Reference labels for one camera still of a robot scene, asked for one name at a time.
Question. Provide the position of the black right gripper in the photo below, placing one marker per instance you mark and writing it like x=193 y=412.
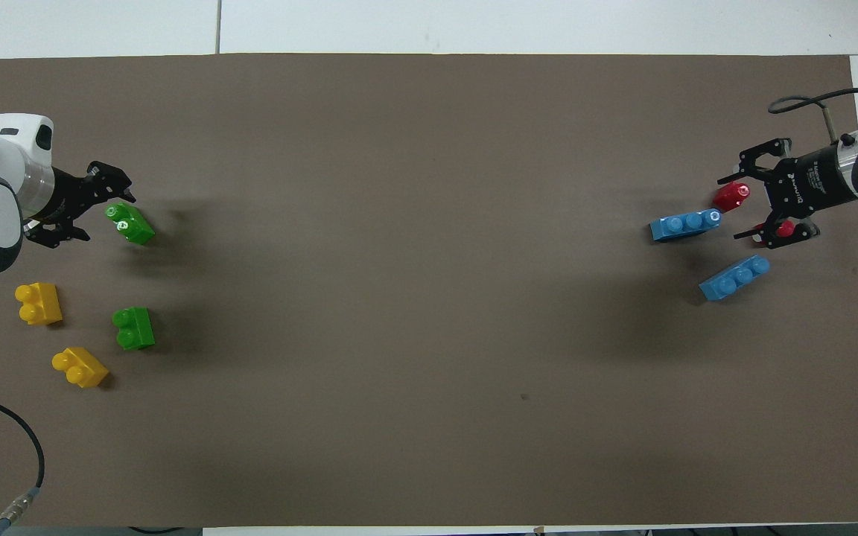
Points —
x=809 y=182

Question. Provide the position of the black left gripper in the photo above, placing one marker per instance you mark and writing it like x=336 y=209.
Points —
x=68 y=199

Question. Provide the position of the green two-stud brick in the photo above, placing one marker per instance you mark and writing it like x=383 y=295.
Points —
x=135 y=329
x=131 y=225

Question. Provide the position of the blue three-stud brick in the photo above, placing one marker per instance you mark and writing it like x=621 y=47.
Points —
x=731 y=283
x=682 y=227

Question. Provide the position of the red one-stud brick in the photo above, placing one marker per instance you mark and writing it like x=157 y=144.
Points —
x=783 y=227
x=729 y=197

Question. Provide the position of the yellow two-stud brick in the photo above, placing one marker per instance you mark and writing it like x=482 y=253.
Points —
x=40 y=305
x=83 y=368

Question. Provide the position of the brown table mat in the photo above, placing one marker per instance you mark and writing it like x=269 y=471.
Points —
x=429 y=335

